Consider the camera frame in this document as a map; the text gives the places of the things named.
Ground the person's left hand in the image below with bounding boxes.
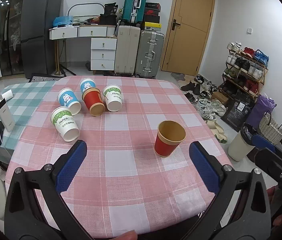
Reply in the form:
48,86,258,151
112,230,138,240

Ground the red paper cup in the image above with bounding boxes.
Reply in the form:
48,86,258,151
82,87,105,116
154,120,186,158

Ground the glass display cabinet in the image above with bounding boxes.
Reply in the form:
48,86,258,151
0,0,24,76

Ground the blue cup front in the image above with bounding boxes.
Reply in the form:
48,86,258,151
57,88,81,115

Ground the woven basket bag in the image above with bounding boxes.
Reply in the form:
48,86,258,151
259,111,282,145

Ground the white green cup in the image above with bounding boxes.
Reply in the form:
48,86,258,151
50,106,80,142
102,85,122,112

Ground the teal suitcase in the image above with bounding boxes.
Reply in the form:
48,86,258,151
122,0,146,24

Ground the black printed bag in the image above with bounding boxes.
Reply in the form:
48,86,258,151
221,99,255,132

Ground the black refrigerator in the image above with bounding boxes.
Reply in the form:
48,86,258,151
21,0,61,79

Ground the white power bank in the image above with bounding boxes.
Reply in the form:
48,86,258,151
0,98,15,132

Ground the person's right hand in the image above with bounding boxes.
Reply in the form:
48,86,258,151
267,185,282,226

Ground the stack of shoe boxes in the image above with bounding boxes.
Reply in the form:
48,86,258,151
143,2,161,29

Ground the silver suitcase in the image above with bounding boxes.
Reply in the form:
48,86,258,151
134,30,164,79

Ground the white desk with drawers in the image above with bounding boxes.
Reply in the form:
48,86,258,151
49,24,117,71

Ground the white green cup back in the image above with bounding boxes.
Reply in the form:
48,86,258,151
102,85,122,112

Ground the beige suitcase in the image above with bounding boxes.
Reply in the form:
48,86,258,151
114,25,140,75

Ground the blue plastic bag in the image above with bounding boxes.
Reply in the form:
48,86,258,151
53,16,73,27

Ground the white green cup front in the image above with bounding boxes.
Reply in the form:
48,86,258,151
50,106,80,142

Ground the white paper roll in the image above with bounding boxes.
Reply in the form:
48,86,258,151
2,89,14,101

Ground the blue cup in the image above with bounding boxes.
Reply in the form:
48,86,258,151
57,88,81,115
80,78,96,94

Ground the blue cup back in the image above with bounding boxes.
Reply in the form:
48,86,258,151
80,78,96,94

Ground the white trash bin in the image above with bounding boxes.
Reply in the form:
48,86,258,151
228,123,257,162

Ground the purple bag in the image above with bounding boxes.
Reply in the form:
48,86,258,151
246,93,277,129

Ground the wooden door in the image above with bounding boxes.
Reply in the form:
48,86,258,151
161,0,215,76

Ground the pink checked tablecloth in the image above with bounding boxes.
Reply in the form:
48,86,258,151
4,75,228,239

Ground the shoe rack with shoes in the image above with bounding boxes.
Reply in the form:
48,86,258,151
219,42,270,101

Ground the teal checked tablecloth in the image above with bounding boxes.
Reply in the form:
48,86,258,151
0,80,56,165

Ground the black bag on desk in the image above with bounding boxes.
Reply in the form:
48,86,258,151
99,2,118,25

